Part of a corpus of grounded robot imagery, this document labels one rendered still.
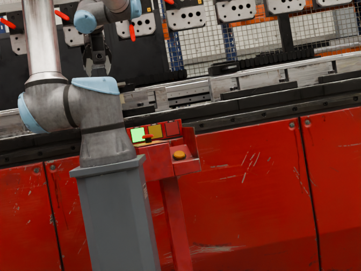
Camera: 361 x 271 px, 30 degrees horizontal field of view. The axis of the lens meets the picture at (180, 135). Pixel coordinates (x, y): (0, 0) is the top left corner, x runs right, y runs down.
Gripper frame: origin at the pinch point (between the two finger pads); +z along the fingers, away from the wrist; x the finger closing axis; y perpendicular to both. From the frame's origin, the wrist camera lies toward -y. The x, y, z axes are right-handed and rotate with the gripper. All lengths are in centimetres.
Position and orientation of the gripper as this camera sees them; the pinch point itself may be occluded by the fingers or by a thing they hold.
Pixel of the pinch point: (98, 74)
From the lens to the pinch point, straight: 250.6
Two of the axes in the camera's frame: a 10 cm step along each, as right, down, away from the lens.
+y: -2.5, -6.5, 7.2
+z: 0.0, 7.4, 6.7
